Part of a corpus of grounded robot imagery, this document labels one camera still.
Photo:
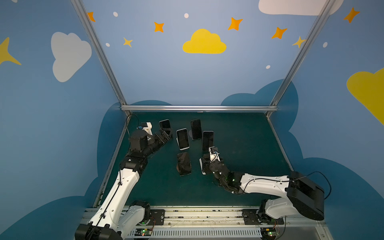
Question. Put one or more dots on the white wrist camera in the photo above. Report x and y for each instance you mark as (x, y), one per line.
(147, 126)
(214, 154)

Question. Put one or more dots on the right circuit board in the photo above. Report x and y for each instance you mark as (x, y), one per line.
(269, 233)

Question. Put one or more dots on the horizontal aluminium back bar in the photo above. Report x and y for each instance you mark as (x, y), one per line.
(199, 108)

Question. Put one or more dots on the aluminium rail front frame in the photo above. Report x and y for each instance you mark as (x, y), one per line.
(225, 223)

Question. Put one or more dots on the circuit board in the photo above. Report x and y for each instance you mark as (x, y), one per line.
(143, 232)
(269, 233)

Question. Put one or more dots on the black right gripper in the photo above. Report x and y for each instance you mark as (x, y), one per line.
(212, 162)

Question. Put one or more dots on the left circuit board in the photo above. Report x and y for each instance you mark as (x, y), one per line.
(143, 232)

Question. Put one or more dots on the purple phone on black stand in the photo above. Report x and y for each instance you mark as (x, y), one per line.
(208, 140)

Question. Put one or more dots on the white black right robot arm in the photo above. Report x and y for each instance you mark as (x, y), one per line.
(295, 193)

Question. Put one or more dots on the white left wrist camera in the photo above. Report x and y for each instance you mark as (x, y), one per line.
(147, 126)

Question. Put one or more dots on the white phone stand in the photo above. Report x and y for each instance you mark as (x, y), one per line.
(205, 165)

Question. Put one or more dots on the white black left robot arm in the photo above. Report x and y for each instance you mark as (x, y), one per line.
(109, 223)

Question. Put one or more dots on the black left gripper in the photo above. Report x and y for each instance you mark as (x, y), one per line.
(160, 137)

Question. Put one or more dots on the white-edged phone on stand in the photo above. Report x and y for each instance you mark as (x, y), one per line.
(183, 139)

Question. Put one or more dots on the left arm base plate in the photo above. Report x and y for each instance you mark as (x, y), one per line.
(153, 217)

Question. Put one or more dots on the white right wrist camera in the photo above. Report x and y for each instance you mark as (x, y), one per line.
(214, 154)

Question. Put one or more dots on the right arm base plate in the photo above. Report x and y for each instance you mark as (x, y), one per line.
(252, 216)

